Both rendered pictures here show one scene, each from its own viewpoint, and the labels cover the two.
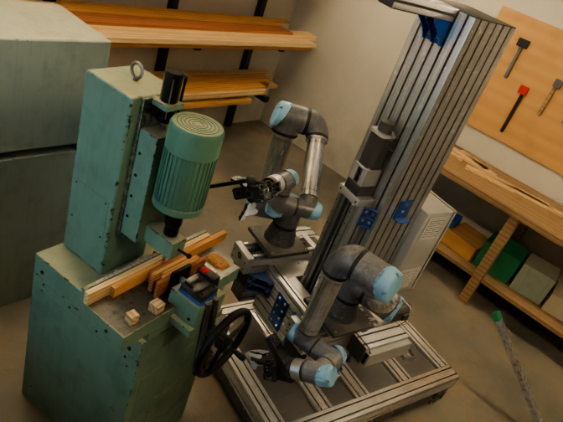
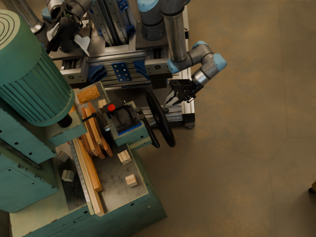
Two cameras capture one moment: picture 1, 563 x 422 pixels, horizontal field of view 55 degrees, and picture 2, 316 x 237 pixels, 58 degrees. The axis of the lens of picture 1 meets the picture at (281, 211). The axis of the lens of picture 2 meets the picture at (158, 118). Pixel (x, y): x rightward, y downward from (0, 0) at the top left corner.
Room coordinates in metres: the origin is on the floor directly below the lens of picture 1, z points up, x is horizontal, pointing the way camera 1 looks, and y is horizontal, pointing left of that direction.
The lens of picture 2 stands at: (0.85, 0.40, 1.91)
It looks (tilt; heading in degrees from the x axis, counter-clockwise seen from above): 58 degrees down; 327
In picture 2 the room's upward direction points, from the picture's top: 17 degrees counter-clockwise
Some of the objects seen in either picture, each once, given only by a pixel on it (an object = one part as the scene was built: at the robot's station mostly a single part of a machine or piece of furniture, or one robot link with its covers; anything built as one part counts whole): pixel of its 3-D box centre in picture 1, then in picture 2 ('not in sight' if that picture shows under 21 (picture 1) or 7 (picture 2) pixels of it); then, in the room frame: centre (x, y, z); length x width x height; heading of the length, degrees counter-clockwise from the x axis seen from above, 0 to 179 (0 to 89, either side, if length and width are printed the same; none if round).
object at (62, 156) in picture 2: not in sight; (62, 156); (1.63, 0.44, 0.82); 0.03 x 0.03 x 0.04; 9
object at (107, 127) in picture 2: (185, 282); (110, 127); (1.47, 0.23, 0.95); 0.09 x 0.07 x 0.09; 156
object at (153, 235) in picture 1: (164, 240); (66, 129); (1.56, 0.36, 1.03); 0.14 x 0.07 x 0.09; 66
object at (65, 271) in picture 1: (131, 281); (70, 167); (1.60, 0.45, 0.76); 0.57 x 0.45 x 0.09; 66
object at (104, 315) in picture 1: (176, 295); (111, 138); (1.48, 0.25, 0.87); 0.61 x 0.30 x 0.06; 156
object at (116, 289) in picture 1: (174, 259); (77, 127); (1.61, 0.31, 0.92); 0.60 x 0.02 x 0.04; 156
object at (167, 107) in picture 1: (168, 95); not in sight; (1.60, 0.47, 1.54); 0.08 x 0.08 x 0.17; 66
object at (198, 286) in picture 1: (202, 284); (122, 114); (1.45, 0.17, 0.99); 0.13 x 0.11 x 0.06; 156
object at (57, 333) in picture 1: (116, 352); (100, 191); (1.59, 0.45, 0.36); 0.58 x 0.45 x 0.71; 66
